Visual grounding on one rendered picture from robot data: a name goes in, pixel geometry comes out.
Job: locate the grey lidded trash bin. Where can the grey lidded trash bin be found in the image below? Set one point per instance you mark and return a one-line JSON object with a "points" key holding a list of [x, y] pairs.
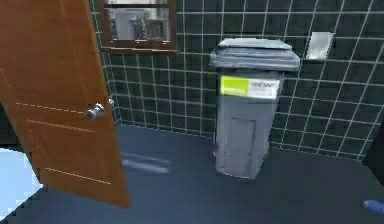
{"points": [[246, 110]]}

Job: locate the silver round door knob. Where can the silver round door knob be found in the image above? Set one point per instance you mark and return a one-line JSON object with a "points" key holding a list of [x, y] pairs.
{"points": [[95, 111]]}

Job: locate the brown wooden room door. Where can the brown wooden room door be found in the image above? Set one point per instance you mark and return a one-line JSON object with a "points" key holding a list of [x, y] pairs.
{"points": [[56, 100]]}

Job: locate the blue object on floor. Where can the blue object on floor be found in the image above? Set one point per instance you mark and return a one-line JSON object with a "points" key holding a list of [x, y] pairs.
{"points": [[375, 205]]}

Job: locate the black object at wall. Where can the black object at wall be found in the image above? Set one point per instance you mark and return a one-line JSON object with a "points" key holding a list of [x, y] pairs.
{"points": [[376, 156]]}

